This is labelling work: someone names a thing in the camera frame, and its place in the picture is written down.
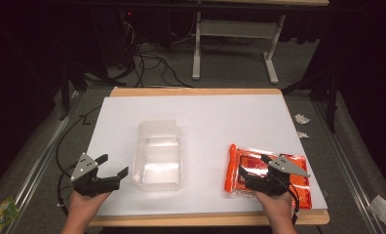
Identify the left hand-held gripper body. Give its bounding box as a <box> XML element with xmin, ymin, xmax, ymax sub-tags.
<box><xmin>69</xmin><ymin>152</ymin><xmax>121</xmax><ymax>198</ymax></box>

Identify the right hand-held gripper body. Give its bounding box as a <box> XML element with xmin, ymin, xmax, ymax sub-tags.
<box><xmin>245</xmin><ymin>155</ymin><xmax>312</xmax><ymax>197</ymax></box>

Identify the orange plastic packet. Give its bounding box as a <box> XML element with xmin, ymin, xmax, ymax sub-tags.
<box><xmin>223</xmin><ymin>143</ymin><xmax>313</xmax><ymax>211</ymax></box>

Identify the clear plastic container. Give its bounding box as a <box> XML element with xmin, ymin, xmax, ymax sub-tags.
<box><xmin>132</xmin><ymin>118</ymin><xmax>183</xmax><ymax>192</ymax></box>

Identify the person's left hand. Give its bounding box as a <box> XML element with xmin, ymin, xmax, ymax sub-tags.
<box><xmin>65</xmin><ymin>189</ymin><xmax>113</xmax><ymax>225</ymax></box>

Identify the person's right hand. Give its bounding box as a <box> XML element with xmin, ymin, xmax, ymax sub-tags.
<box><xmin>252</xmin><ymin>189</ymin><xmax>294</xmax><ymax>226</ymax></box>

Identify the white table mat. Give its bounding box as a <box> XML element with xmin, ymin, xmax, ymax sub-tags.
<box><xmin>85</xmin><ymin>94</ymin><xmax>328</xmax><ymax>217</ymax></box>

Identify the black metal stand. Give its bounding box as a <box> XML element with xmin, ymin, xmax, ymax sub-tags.
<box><xmin>58</xmin><ymin>60</ymin><xmax>118</xmax><ymax>122</ymax></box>
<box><xmin>280</xmin><ymin>70</ymin><xmax>341</xmax><ymax>134</ymax></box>

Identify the wooden table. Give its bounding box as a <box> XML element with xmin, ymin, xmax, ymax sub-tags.
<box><xmin>89</xmin><ymin>86</ymin><xmax>330</xmax><ymax>228</ymax></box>

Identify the green yellow packet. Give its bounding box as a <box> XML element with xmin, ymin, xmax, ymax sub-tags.
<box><xmin>0</xmin><ymin>196</ymin><xmax>20</xmax><ymax>234</ymax></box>

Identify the white cloth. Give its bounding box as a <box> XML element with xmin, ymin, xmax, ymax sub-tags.
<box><xmin>368</xmin><ymin>194</ymin><xmax>386</xmax><ymax>234</ymax></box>

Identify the dark computer tower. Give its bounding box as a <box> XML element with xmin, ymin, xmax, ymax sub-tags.
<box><xmin>92</xmin><ymin>8</ymin><xmax>137</xmax><ymax>70</ymax></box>

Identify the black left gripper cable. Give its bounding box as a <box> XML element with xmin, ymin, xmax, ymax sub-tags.
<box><xmin>55</xmin><ymin>105</ymin><xmax>101</xmax><ymax>217</ymax></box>

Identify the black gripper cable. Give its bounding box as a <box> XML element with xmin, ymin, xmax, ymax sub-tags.
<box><xmin>278</xmin><ymin>175</ymin><xmax>301</xmax><ymax>226</ymax></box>
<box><xmin>55</xmin><ymin>105</ymin><xmax>101</xmax><ymax>217</ymax></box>

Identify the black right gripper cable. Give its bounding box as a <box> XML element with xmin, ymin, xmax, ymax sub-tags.
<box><xmin>278</xmin><ymin>175</ymin><xmax>301</xmax><ymax>226</ymax></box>

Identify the metal floor rail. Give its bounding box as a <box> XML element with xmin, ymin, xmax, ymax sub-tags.
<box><xmin>5</xmin><ymin>91</ymin><xmax>86</xmax><ymax>234</ymax></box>
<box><xmin>313</xmin><ymin>99</ymin><xmax>386</xmax><ymax>234</ymax></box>

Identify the black floor cable bundle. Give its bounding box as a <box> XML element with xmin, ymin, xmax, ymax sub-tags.
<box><xmin>116</xmin><ymin>19</ymin><xmax>194</xmax><ymax>89</ymax></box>

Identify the white frame desk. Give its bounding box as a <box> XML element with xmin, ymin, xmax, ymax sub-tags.
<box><xmin>191</xmin><ymin>0</ymin><xmax>330</xmax><ymax>86</ymax></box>

